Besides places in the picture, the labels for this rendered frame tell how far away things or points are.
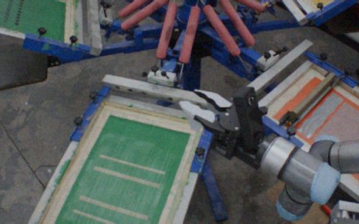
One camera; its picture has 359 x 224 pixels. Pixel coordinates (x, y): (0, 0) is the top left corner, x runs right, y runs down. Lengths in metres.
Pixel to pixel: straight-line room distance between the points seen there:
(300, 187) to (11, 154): 2.58
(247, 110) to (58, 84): 2.81
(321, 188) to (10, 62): 1.91
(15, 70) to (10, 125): 1.14
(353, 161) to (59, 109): 2.68
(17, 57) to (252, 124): 1.76
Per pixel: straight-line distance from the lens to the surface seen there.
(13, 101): 3.39
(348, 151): 0.78
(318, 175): 0.67
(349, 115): 1.85
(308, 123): 1.71
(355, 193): 1.56
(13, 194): 2.80
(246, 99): 0.66
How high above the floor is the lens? 2.24
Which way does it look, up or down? 50 degrees down
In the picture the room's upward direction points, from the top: straight up
